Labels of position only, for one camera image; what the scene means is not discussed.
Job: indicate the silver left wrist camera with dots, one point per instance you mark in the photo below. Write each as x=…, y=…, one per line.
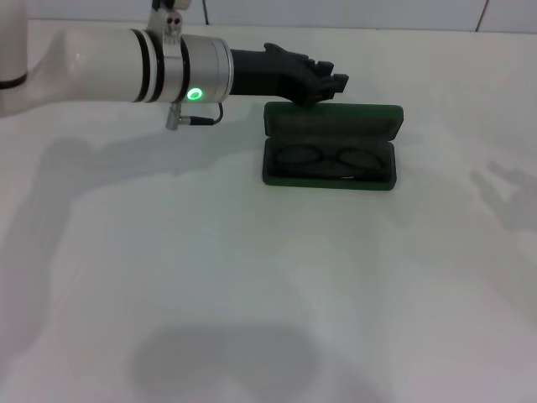
x=182, y=3

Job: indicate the silver camera mount bracket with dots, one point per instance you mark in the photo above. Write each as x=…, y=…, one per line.
x=170, y=25

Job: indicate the green glasses case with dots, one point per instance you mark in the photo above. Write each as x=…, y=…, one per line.
x=331, y=121

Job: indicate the black glasses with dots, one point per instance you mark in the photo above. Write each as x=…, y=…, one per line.
x=329, y=157

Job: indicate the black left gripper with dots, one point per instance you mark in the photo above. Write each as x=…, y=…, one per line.
x=268, y=71

